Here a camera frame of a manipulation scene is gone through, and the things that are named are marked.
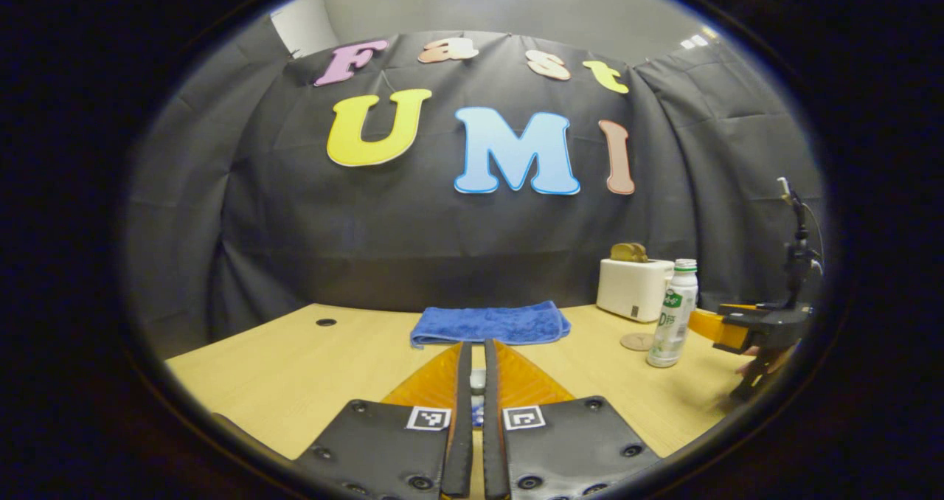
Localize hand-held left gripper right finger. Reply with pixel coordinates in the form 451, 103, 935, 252
483, 338, 661, 500

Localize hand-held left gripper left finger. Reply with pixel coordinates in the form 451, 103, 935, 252
295, 341, 474, 500

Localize white blue-patterned teacup lid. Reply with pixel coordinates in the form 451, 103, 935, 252
470, 369, 487, 427

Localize white water bottle green label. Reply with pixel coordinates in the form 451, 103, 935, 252
647, 259, 699, 369

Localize cream toaster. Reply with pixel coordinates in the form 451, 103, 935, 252
596, 257, 676, 324

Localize blue towel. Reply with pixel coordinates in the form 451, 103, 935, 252
410, 301, 572, 350

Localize black backdrop cloth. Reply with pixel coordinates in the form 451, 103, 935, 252
122, 17, 827, 357

